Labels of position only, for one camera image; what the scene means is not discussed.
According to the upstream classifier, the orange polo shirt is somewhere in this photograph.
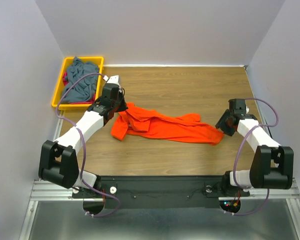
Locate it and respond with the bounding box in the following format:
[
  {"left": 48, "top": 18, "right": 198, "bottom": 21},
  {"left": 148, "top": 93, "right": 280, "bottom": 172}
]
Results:
[{"left": 111, "top": 102, "right": 224, "bottom": 145}]

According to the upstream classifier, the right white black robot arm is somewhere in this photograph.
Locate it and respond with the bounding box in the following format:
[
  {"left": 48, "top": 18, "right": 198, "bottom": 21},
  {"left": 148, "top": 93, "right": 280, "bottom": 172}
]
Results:
[{"left": 215, "top": 98, "right": 294, "bottom": 195}]

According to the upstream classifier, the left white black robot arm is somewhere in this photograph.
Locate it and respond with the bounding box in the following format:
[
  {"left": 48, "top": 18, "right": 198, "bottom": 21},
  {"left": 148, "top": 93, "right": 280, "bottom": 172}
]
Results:
[{"left": 38, "top": 83, "right": 127, "bottom": 197}]

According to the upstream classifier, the grey t shirt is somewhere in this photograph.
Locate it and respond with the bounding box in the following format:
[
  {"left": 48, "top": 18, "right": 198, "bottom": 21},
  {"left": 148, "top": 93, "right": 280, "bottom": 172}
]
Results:
[{"left": 61, "top": 57, "right": 100, "bottom": 104}]

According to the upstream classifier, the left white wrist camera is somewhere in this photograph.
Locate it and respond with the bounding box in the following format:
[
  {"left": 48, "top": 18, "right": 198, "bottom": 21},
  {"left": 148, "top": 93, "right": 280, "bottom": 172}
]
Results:
[{"left": 103, "top": 75, "right": 120, "bottom": 86}]

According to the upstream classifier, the left aluminium side rail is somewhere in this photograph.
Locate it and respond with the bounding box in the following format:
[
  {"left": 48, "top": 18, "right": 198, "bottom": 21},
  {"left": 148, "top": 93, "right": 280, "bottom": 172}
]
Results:
[{"left": 45, "top": 111, "right": 65, "bottom": 171}]

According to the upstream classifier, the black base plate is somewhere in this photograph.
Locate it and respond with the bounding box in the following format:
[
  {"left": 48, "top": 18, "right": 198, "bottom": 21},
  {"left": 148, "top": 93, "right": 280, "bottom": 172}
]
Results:
[{"left": 41, "top": 174, "right": 251, "bottom": 210}]

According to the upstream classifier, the aluminium frame rail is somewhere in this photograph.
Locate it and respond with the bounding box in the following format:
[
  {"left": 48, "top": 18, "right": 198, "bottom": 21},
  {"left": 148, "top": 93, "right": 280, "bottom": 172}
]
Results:
[{"left": 29, "top": 180, "right": 300, "bottom": 201}]

